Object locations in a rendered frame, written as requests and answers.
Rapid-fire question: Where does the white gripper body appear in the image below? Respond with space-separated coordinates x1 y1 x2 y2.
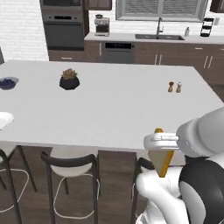
143 132 180 151

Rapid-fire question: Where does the brown pepper shaker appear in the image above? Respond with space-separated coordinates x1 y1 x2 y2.
167 81 175 94

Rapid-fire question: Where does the brown lower cupboard run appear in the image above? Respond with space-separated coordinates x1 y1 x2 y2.
47 40 224 86

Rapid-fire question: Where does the black-framed stool with white seat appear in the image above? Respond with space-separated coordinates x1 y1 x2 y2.
0 142 39 224
40 145 102 224

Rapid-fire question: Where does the grey dishwasher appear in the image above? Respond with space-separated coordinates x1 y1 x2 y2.
103 41 136 65

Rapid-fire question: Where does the grey sink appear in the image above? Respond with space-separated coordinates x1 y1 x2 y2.
134 33 186 41

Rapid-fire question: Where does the black pot with succulent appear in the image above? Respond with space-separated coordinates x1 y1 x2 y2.
59 68 81 91

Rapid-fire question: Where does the dark metal tap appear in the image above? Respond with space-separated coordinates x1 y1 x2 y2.
156 17 165 39

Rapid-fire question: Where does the silver coffee machine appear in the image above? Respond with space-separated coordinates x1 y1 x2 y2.
94 13 111 38

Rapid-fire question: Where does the window with blinds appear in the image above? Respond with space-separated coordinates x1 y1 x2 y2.
115 0 210 23

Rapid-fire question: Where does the brown upper cupboard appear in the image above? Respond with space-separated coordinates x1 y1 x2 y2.
83 0 113 11
209 0 224 14

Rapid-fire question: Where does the blue bowl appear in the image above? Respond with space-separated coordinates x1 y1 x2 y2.
0 76 20 91

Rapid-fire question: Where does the black wire stand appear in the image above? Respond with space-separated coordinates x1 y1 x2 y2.
199 17 215 38

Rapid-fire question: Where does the grey wall oven stack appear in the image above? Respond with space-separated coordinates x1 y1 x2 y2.
39 0 86 51

